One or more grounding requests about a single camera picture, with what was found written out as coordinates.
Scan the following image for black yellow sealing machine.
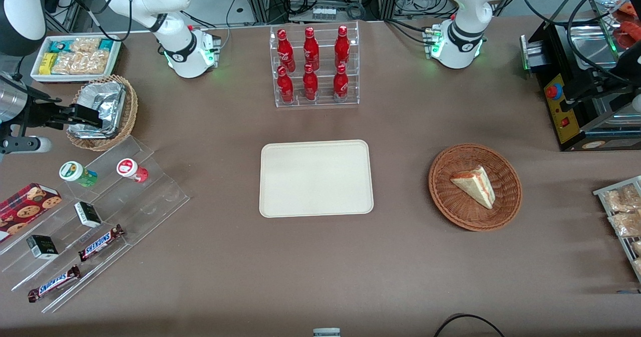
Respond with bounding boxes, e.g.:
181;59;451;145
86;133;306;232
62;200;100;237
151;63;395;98
520;0;641;152

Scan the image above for green yogurt cup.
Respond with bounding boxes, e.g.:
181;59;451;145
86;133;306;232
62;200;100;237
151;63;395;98
59;161;99;188

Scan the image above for stacked aluminium foil containers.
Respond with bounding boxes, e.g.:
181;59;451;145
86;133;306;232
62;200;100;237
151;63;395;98
67;81;127;139

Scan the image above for clear pastry bag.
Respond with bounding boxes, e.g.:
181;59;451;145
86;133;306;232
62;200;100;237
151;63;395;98
603;184;641;213
608;210;641;238

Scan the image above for red yogurt cup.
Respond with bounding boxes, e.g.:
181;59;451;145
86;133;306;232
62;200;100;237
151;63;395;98
116;158;149;184

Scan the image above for white rectangular snack bin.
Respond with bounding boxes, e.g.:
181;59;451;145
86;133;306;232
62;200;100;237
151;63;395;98
30;35;123;84

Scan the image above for clear acrylic bottle rack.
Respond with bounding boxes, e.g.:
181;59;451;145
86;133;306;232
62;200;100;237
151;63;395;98
269;21;361;108

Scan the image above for yellow snack pack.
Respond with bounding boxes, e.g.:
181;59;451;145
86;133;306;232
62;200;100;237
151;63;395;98
39;52;59;76

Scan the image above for clear cracker bag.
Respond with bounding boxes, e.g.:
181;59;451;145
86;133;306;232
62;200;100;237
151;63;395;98
70;37;102;54
51;50;109;76

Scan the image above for cream plastic tray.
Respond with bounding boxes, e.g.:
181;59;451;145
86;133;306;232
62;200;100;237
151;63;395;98
259;140;375;218

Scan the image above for red cola bottle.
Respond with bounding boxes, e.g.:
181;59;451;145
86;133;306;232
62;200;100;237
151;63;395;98
334;25;351;70
303;27;321;72
276;66;295;104
277;29;296;73
302;64;319;102
333;64;350;103

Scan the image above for clear acrylic stepped stand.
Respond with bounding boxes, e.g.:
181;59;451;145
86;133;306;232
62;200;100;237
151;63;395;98
0;136;190;314

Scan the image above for brown round wicker basket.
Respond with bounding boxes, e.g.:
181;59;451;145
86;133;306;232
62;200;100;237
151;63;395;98
428;143;523;232

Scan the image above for snickers chocolate bar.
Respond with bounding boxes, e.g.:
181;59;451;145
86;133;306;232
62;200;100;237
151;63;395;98
78;224;125;263
27;265;82;303

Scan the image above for red packaged food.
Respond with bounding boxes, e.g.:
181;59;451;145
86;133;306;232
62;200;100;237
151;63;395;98
615;2;641;48

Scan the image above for light tan wicker basket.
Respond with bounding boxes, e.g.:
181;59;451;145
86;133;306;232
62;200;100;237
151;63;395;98
66;74;139;152

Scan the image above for small black box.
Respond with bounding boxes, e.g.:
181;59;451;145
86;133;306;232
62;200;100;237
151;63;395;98
74;201;103;228
26;234;60;260

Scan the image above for red cookie box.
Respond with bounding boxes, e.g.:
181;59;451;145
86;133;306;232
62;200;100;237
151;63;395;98
0;182;63;243

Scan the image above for wrapped triangle sandwich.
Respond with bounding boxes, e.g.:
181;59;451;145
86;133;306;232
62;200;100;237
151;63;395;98
450;165;497;210

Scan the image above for black floor cable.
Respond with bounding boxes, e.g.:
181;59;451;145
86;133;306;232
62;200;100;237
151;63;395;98
433;313;507;337

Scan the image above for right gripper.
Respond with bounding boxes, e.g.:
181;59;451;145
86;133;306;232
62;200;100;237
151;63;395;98
0;75;106;156

